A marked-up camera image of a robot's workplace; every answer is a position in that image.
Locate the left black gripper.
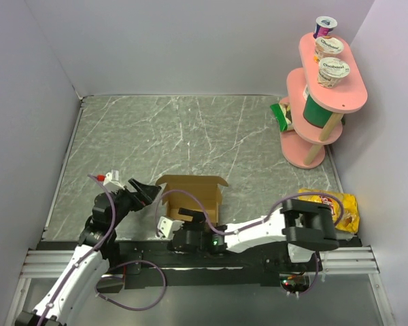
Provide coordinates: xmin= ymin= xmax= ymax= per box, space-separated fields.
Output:
xmin=109 ymin=178 xmax=160 ymax=228

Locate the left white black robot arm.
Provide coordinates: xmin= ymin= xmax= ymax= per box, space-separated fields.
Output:
xmin=14 ymin=173 xmax=161 ymax=325

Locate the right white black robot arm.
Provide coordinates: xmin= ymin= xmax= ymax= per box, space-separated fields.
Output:
xmin=157 ymin=199 xmax=339 ymax=271

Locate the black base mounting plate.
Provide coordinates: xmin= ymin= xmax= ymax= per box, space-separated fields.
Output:
xmin=35 ymin=237 xmax=363 ymax=291

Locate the pink three-tier shelf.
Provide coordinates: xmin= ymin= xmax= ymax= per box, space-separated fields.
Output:
xmin=280 ymin=33 xmax=368 ymax=169

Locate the green snack bag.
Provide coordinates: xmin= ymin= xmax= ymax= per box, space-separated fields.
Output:
xmin=270 ymin=103 xmax=294 ymax=132

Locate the yellow chip bag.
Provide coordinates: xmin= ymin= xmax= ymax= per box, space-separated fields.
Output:
xmin=298 ymin=188 xmax=360 ymax=234

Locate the green cylindrical can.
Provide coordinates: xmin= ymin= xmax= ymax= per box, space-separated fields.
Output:
xmin=303 ymin=86 xmax=333 ymax=128

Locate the front Chobani yogurt cup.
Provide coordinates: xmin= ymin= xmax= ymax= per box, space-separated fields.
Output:
xmin=317 ymin=57 xmax=350 ymax=88

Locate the chobani yogurt cup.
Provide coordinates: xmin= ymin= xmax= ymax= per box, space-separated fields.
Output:
xmin=313 ymin=37 xmax=344 ymax=63
xmin=317 ymin=57 xmax=350 ymax=88

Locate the middle Chobani yogurt cup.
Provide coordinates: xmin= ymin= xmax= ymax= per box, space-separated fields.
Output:
xmin=313 ymin=37 xmax=344 ymax=63

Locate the purple lid yogurt cup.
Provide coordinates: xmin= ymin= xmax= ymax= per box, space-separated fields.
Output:
xmin=313 ymin=16 xmax=338 ymax=39

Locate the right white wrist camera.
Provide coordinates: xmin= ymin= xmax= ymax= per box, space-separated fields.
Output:
xmin=156 ymin=216 xmax=184 ymax=240

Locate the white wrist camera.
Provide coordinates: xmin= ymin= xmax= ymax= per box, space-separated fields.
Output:
xmin=96 ymin=169 xmax=124 ymax=192
xmin=156 ymin=216 xmax=184 ymax=240

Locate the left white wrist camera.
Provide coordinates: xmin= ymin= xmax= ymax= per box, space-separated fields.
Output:
xmin=96 ymin=169 xmax=124 ymax=192

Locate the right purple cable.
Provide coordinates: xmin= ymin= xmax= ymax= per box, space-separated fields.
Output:
xmin=154 ymin=189 xmax=344 ymax=299

